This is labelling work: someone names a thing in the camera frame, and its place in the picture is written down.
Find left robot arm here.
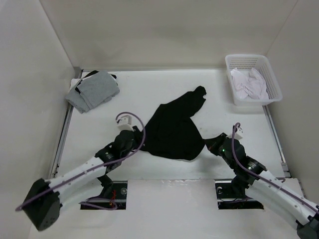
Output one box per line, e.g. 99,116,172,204
21,127,145,232

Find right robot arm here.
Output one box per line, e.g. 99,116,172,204
204,133,319,239

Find folded grey tank top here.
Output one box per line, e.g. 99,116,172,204
65,70,120,114

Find white tank top in basket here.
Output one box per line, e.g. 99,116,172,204
230,68,269,100

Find white plastic basket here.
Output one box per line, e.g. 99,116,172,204
225,54,283,107

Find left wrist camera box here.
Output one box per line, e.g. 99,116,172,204
116,115,134,131

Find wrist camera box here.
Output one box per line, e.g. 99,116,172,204
116,115,134,131
234,127,243,140

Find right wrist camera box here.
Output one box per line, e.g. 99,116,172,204
234,127,243,140

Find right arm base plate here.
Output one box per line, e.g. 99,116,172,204
215,180,264,210

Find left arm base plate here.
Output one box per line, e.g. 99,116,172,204
80,181,128,211

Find right aluminium rail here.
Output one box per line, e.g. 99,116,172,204
263,106,291,178

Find aluminium rail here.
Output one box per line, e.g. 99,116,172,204
48,66,83,180
263,106,291,178

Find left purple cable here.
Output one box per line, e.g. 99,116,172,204
14,112,147,212

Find left aluminium rail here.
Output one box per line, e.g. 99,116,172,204
48,66,83,180

